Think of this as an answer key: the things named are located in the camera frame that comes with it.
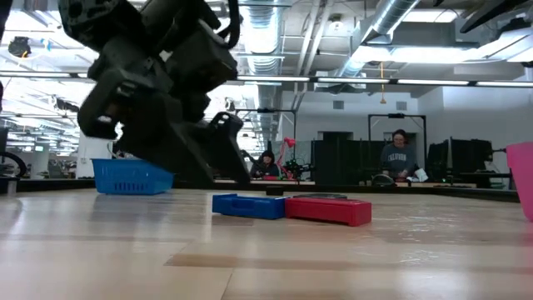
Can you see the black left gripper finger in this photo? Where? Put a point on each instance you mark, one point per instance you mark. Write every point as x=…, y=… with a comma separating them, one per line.
x=175, y=154
x=231, y=146

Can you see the red tray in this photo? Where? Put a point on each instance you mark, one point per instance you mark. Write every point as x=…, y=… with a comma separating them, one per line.
x=329, y=211

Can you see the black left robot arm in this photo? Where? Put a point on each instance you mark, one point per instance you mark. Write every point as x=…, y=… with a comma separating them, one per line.
x=125, y=21

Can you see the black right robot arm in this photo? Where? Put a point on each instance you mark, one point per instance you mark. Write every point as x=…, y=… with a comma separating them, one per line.
x=491, y=14

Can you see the person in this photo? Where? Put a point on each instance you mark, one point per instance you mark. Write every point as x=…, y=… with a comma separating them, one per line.
x=265, y=166
x=398, y=158

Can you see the blue plastic basket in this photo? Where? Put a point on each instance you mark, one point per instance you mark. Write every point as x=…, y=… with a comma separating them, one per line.
x=131, y=177

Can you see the red desk lamp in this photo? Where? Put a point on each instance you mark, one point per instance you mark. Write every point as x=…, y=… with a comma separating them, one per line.
x=289, y=142

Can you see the blue flat tray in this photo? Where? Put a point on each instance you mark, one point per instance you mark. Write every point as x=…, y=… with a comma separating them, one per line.
x=247, y=207

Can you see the small black background robot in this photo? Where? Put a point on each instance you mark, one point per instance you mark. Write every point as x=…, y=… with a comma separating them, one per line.
x=297, y=168

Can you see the black partition screen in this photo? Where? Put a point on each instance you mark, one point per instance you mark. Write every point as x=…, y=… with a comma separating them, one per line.
x=345, y=160

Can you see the black ceiling spotlight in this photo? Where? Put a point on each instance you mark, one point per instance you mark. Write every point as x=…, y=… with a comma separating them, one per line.
x=19, y=46

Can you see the long ceiling light strip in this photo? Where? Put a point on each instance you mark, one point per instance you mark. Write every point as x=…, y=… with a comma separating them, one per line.
x=354, y=80

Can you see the white paper sheet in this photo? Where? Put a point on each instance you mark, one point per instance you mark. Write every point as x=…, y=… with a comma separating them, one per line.
x=419, y=175

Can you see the black workstation equipment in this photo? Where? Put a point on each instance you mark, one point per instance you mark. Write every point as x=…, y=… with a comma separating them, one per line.
x=466, y=160

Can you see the pink plastic bin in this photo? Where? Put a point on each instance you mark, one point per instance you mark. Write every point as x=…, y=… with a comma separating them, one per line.
x=522, y=179

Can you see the black metal frame stand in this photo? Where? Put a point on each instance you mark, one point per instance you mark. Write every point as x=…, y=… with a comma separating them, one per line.
x=397, y=116
x=275, y=111

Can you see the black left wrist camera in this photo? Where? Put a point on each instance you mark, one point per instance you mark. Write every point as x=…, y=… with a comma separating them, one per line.
x=204, y=58

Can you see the silver ribbed ceiling duct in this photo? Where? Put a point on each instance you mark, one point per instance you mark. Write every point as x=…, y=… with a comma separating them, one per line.
x=262, y=33

